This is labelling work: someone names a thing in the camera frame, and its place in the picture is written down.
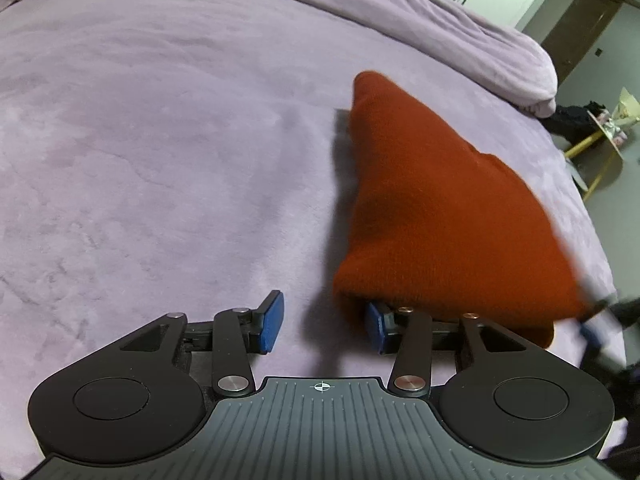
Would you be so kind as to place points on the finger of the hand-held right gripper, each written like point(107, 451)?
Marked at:
point(592, 342)
point(595, 310)

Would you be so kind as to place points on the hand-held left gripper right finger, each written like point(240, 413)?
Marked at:
point(374, 325)

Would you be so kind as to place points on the brown wooden door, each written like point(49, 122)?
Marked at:
point(580, 30)

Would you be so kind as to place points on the red knit garment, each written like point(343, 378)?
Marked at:
point(440, 200)

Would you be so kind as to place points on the purple rolled quilt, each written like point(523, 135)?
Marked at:
point(430, 20)

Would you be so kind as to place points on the round table with yellow legs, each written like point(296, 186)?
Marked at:
point(607, 135)

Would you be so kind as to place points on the purple plush blanket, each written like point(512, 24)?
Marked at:
point(175, 150)

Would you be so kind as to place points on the dark cloth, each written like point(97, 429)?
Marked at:
point(570, 122)

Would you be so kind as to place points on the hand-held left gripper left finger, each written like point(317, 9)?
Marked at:
point(271, 321)

